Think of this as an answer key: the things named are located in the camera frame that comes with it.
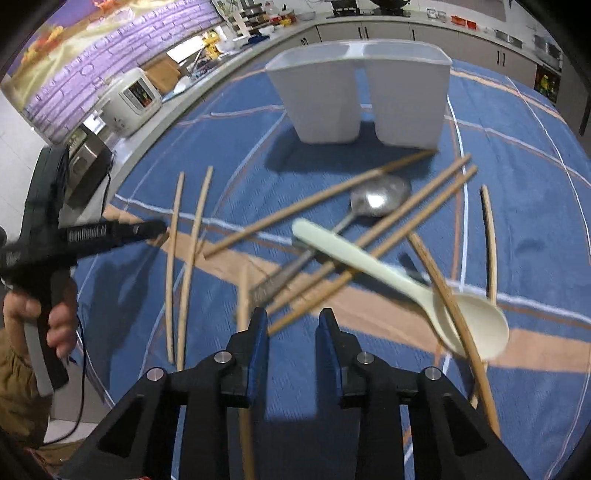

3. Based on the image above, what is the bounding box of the metal spoon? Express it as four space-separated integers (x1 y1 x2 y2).
249 175 412 306

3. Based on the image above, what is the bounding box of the wooden cutting board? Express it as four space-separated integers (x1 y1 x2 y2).
141 54 182 95

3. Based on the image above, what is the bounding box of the cream plastic rice spoon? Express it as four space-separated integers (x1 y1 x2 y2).
291 218 510 361

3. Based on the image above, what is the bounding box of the bamboo chopstick curved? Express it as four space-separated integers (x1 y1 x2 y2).
408 231 501 437

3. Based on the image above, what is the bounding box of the brown chopstick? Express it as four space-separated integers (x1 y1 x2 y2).
249 154 471 313
269 160 478 336

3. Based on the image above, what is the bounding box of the white two-compartment utensil holder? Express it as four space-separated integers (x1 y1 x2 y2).
264 40 452 150

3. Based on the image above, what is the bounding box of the person's left hand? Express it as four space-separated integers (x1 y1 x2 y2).
3 276 80 361

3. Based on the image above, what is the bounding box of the black power cable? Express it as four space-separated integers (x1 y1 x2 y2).
41 313 89 446

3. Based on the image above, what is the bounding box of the white rice cooker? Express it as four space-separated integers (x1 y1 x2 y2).
94 67 162 138

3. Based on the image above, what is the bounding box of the light bamboo chopstick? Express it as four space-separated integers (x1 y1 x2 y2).
176 166 213 371
165 172 185 363

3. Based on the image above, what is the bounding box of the bamboo chopstick long diagonal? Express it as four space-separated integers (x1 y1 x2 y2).
204 149 438 259

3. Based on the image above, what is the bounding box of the scenic window blind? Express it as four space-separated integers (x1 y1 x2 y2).
1 0 222 144

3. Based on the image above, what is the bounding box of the silver toaster oven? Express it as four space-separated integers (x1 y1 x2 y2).
65 125 112 210

